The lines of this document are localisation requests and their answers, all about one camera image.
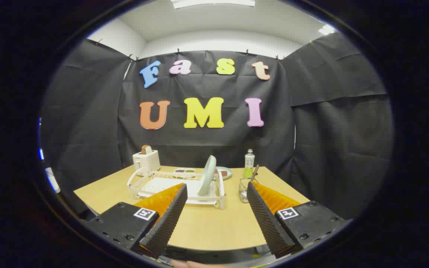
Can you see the divided white seed tray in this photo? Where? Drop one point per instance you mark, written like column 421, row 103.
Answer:
column 184, row 171

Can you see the white toaster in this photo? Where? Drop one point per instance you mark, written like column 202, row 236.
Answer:
column 146, row 162

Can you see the black backdrop cloth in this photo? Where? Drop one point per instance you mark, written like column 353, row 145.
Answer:
column 88, row 130

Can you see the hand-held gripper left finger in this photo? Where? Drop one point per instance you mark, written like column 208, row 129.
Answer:
column 164, row 223

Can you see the small plate with meat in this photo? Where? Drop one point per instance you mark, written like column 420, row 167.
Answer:
column 225, row 173

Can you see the long ceiling light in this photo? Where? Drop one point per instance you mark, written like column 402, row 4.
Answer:
column 214, row 3

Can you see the bread slice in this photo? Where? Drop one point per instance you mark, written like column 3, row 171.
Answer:
column 146, row 149

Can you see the small ceiling light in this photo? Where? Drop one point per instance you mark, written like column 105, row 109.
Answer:
column 327, row 29

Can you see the bottle with green liquid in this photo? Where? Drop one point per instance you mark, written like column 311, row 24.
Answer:
column 249, row 163

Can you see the pale green plate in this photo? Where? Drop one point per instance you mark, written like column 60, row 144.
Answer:
column 207, row 175

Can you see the white drying mat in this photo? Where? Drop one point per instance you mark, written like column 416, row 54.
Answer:
column 155, row 185

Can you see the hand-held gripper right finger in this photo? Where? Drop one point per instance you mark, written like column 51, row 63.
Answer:
column 268, row 223

